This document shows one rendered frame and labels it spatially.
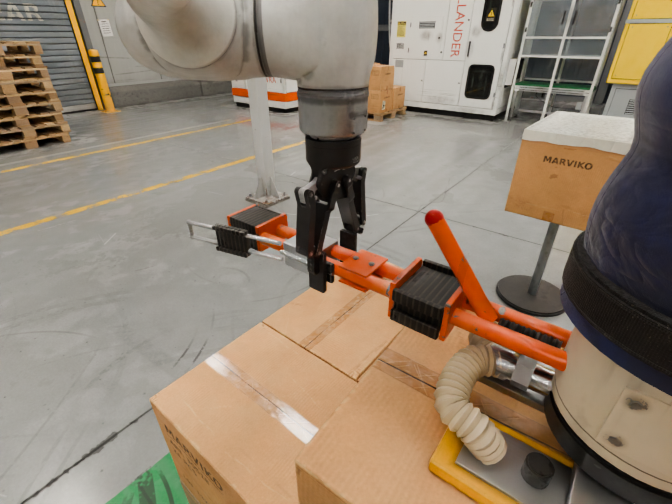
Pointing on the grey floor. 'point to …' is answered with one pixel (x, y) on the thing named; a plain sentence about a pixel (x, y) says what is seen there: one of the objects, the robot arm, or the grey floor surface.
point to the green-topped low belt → (547, 92)
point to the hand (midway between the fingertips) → (333, 263)
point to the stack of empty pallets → (28, 98)
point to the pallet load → (384, 94)
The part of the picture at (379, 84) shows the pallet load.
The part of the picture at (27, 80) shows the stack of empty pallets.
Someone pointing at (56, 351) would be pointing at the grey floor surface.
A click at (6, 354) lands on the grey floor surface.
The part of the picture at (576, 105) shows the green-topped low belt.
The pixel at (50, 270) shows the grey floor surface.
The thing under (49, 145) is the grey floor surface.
